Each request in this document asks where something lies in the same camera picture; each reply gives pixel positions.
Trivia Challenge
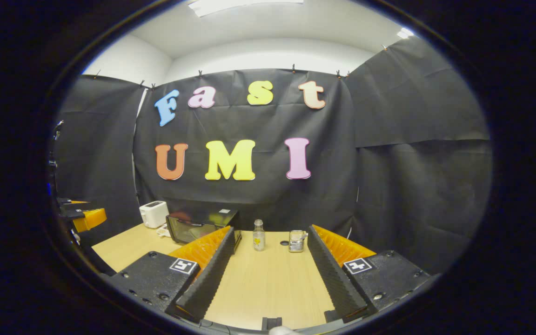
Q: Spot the clear glass bottle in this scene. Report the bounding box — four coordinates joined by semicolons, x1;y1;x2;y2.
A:
253;219;266;252

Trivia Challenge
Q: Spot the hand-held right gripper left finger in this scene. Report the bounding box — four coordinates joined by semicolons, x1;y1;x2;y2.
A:
109;226;235;324

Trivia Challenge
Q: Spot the black electric oven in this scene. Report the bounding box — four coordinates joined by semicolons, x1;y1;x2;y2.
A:
166;208;242;254

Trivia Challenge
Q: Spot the clear ribbed jar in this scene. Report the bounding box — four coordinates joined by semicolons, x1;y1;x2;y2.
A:
288;230;308;253

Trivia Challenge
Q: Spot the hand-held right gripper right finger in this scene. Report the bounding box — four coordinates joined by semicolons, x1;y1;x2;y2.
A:
307;225;432;324

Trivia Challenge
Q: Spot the white toaster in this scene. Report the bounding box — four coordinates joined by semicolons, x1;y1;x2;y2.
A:
139;201;169;228

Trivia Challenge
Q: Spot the black backdrop cloth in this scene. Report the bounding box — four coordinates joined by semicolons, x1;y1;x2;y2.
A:
54;36;493;275

